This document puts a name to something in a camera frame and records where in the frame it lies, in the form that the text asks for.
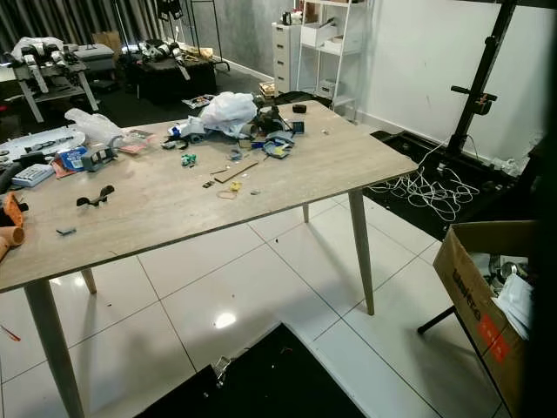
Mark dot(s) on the crumpled silver foil trash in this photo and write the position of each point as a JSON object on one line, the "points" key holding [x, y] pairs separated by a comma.
{"points": [[223, 367]]}

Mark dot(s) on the orange tool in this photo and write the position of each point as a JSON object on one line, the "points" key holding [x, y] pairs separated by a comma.
{"points": [[12, 222]]}

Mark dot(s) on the white keypad device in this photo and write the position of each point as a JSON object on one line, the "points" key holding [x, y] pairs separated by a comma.
{"points": [[33, 176]]}

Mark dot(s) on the small grey metal piece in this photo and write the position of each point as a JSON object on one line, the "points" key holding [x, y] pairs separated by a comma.
{"points": [[66, 232]]}

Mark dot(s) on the long white box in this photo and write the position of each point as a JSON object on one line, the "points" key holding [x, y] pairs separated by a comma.
{"points": [[39, 142]]}

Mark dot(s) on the small clear plastic bag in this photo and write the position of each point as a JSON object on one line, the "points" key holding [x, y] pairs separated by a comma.
{"points": [[94, 127]]}

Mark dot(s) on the pink packet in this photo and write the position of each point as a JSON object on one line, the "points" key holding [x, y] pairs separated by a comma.
{"points": [[138, 142]]}

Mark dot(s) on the grey workbench with robot parts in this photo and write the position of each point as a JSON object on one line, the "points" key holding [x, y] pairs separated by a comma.
{"points": [[57, 65]]}

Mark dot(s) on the light wooden table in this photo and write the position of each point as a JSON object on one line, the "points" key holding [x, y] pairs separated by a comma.
{"points": [[165, 218]]}

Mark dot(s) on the small green part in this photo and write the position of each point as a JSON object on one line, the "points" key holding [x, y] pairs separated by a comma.
{"points": [[189, 159]]}

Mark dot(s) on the white bottle with blue cap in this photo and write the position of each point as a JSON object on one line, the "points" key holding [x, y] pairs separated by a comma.
{"points": [[185, 129]]}

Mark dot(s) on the black cluttered side table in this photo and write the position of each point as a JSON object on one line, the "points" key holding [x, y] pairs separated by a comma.
{"points": [[170, 74]]}

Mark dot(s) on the yellow rubber band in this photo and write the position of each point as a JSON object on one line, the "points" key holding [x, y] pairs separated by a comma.
{"points": [[234, 185]]}

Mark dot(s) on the thin wooden stick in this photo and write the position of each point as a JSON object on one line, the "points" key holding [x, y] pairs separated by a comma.
{"points": [[236, 172]]}

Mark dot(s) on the large white plastic bag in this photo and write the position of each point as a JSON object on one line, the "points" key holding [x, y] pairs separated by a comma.
{"points": [[228, 111]]}

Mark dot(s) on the blue and yellow packet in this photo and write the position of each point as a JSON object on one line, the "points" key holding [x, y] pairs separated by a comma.
{"points": [[278, 147]]}

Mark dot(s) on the black device pile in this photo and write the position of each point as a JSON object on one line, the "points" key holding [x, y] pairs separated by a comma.
{"points": [[272, 120]]}

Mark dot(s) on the black floor mat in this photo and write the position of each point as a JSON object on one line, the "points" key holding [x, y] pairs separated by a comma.
{"points": [[261, 379]]}

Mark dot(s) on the small black box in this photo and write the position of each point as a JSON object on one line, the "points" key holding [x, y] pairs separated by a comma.
{"points": [[299, 109]]}

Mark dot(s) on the white drawer cabinet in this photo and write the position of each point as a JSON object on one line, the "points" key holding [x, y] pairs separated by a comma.
{"points": [[284, 57]]}

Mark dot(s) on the white metal shelf rack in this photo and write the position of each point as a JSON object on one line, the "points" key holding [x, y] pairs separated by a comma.
{"points": [[322, 35]]}

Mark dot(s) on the black stand leg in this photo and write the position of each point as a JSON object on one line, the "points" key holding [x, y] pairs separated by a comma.
{"points": [[435, 320]]}

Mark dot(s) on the brown cardboard box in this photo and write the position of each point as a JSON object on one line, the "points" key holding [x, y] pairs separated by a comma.
{"points": [[474, 313]]}

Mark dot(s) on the tall black metal stand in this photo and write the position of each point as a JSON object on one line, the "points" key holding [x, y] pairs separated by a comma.
{"points": [[479, 91]]}

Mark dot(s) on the white crumpled paper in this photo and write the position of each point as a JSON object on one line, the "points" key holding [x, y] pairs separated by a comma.
{"points": [[515, 305]]}

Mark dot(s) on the black curved bracket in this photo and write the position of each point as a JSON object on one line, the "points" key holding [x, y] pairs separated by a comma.
{"points": [[95, 199]]}

